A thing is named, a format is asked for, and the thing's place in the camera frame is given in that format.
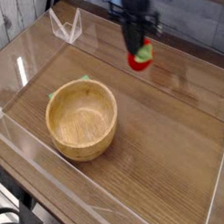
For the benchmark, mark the green mat under bowl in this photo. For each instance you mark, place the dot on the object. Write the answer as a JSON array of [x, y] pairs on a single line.
[[86, 77]]

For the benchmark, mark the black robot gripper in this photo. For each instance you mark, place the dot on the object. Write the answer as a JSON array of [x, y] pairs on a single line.
[[135, 23]]

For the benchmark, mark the light wooden bowl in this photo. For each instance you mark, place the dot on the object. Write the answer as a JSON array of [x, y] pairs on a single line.
[[81, 118]]

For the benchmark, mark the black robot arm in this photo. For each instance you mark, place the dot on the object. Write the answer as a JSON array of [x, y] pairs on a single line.
[[133, 5]]

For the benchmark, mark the black metal bracket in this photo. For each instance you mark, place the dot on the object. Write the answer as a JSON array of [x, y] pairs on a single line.
[[28, 217]]

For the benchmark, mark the clear acrylic tray enclosure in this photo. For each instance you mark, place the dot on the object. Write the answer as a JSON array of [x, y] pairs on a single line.
[[165, 164]]

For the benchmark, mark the red plush fruit green stem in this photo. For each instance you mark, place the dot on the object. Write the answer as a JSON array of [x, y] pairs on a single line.
[[143, 58]]

